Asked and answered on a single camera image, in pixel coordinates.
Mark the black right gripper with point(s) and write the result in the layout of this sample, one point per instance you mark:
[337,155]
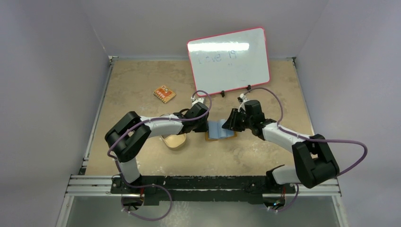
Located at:
[233,119]

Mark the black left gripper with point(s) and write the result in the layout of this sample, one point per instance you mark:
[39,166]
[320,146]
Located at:
[204,128]

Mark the yellow leather card holder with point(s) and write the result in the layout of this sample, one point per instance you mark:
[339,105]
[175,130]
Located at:
[216,132]

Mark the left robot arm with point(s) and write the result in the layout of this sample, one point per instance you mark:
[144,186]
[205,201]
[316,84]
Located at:
[127,137]

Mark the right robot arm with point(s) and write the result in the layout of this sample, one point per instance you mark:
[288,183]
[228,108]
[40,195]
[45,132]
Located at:
[314,162]

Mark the beige oval card tray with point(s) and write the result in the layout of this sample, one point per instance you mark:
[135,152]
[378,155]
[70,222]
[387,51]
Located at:
[174,142]

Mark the pink framed whiteboard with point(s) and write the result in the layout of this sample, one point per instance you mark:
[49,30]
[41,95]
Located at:
[230,61]

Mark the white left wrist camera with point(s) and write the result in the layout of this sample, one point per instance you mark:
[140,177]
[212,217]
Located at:
[199,100]

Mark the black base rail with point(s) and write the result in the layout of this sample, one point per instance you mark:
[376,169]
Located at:
[253,189]

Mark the aluminium frame rails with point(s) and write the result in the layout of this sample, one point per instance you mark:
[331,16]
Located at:
[90,203]

